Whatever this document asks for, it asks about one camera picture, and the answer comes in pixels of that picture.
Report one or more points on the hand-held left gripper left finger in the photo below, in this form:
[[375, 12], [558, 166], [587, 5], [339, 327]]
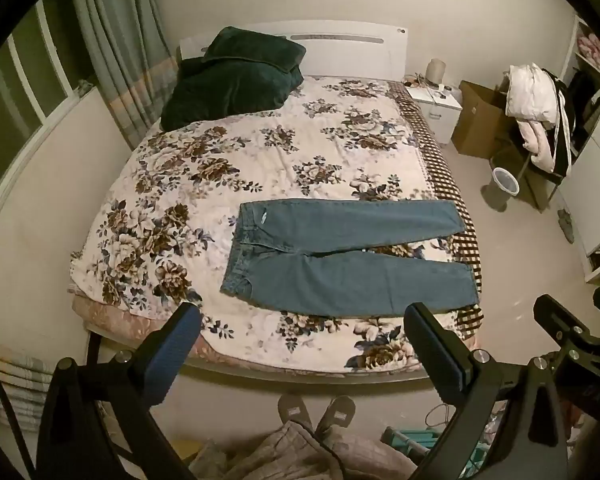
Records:
[[172, 355]]

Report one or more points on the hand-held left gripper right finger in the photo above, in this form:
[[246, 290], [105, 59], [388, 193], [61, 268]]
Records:
[[430, 355]]

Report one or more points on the blue denim pants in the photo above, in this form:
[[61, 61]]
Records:
[[330, 280]]

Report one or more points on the pair of grey shoes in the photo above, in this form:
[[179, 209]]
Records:
[[566, 225]]

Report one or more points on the teal plastic rack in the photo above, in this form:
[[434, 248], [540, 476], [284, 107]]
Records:
[[415, 442]]

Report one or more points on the grey slipper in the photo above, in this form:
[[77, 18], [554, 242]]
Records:
[[337, 412], [295, 410]]

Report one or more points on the white wardrobe shelf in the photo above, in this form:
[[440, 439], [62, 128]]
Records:
[[595, 180]]

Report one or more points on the grey trash bin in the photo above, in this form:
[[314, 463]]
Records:
[[502, 187]]

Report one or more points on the person's plaid trousers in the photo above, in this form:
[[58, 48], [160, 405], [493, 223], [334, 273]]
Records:
[[280, 455]]

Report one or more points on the striped cloth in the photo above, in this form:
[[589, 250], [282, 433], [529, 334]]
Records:
[[10, 385]]

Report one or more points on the pink garment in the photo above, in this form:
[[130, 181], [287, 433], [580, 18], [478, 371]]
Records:
[[537, 142]]

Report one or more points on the black garment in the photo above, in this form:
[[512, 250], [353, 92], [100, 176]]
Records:
[[565, 125]]

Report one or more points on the brown checked bedsheet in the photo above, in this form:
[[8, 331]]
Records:
[[440, 170]]

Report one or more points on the cardboard box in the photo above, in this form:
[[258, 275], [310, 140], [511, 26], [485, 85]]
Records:
[[477, 120]]

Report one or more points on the floral quilt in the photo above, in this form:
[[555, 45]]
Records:
[[260, 160]]

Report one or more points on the white jacket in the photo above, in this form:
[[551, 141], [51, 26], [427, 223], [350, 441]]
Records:
[[530, 90]]

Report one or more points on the white nightstand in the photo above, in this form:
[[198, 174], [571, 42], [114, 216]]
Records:
[[437, 112]]

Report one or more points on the pink floral bedding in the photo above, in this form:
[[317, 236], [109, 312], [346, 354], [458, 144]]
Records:
[[595, 52]]

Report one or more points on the dark green pillows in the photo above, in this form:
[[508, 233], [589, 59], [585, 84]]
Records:
[[220, 90]]

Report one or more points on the beige cylindrical lamp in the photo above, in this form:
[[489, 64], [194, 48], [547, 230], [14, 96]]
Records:
[[435, 71]]

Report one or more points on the window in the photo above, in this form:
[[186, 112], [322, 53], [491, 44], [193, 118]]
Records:
[[25, 95]]

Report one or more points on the white bed headboard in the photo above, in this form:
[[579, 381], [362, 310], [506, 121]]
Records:
[[350, 55]]

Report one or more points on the grey-green curtain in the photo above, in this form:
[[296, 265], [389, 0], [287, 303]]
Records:
[[115, 45]]

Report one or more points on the dark green pillow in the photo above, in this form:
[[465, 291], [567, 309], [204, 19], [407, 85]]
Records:
[[250, 47]]

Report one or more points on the grey bed frame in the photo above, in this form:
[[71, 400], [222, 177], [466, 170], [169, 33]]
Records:
[[280, 372]]

